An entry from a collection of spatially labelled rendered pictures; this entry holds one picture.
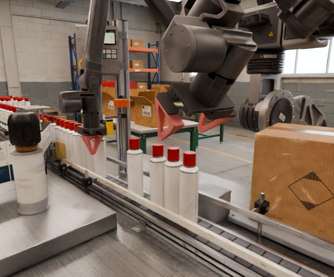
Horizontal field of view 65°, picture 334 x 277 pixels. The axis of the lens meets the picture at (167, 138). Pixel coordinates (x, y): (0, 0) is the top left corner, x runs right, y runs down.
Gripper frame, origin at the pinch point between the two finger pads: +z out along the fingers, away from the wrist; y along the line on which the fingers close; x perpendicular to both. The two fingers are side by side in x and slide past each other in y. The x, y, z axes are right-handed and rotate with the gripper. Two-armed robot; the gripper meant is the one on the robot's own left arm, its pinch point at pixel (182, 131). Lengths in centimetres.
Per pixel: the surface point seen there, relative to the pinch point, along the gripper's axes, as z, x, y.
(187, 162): 15.8, -1.5, -10.8
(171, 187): 25.6, -0.3, -9.6
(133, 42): 376, -644, -406
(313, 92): 167, -161, -544
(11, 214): 52, -18, 27
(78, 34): 23, -70, -5
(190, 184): 19.3, 3.1, -10.8
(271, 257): 16.9, 26.3, -17.7
